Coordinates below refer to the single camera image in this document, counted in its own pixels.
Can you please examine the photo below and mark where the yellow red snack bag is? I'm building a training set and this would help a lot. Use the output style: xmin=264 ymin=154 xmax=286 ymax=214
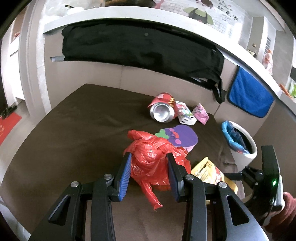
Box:
xmin=191 ymin=157 xmax=238 ymax=194

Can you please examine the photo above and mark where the red plastic bag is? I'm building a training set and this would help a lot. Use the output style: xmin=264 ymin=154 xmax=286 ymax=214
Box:
xmin=124 ymin=130 xmax=191 ymax=210

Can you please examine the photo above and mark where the dark red sleeve forearm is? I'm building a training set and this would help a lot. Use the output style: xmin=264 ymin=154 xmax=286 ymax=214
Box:
xmin=264 ymin=192 xmax=295 ymax=240

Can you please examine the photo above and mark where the blue bag lined trash bin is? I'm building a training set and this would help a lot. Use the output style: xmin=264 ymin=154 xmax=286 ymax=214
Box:
xmin=221 ymin=120 xmax=258 ymax=171

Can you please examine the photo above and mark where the purple grape-shaped foam card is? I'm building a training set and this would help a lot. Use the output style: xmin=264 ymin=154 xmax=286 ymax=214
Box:
xmin=155 ymin=125 xmax=198 ymax=152

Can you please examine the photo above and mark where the pink yellow snack wrapper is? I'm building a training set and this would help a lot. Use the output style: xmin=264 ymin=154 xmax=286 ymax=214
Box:
xmin=192 ymin=103 xmax=209 ymax=125

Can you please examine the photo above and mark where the red crushed soda can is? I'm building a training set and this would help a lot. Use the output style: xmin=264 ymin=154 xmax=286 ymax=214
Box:
xmin=147 ymin=92 xmax=178 ymax=123

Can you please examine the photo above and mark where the dark brown table mat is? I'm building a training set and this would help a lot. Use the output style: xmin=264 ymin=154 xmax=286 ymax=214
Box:
xmin=0 ymin=83 xmax=246 ymax=241

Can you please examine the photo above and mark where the blue towel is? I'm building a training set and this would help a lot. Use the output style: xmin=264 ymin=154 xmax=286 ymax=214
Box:
xmin=227 ymin=66 xmax=274 ymax=118

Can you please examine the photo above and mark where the red floor mat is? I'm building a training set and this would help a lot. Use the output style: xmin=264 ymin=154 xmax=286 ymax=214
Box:
xmin=0 ymin=113 xmax=22 ymax=145

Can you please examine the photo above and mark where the black hanging cloth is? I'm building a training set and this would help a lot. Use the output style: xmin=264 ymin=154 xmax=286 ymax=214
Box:
xmin=62 ymin=19 xmax=226 ymax=103

